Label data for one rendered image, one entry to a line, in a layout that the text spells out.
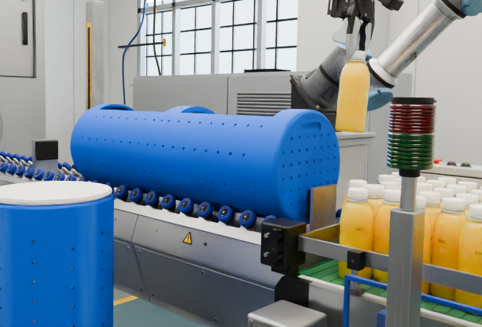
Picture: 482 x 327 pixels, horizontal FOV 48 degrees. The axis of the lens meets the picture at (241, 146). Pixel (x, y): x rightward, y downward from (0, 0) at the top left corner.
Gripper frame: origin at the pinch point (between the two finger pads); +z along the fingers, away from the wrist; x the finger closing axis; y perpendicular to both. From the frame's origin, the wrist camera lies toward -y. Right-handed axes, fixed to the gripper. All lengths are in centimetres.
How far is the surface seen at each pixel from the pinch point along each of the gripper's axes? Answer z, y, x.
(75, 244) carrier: 48, 37, 44
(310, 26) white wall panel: -65, 194, -249
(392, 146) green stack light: 19, -29, 37
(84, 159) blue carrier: 36, 90, 10
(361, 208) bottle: 32.1, -12.7, 12.6
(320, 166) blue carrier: 26.7, 10.7, -7.0
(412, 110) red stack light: 14, -32, 38
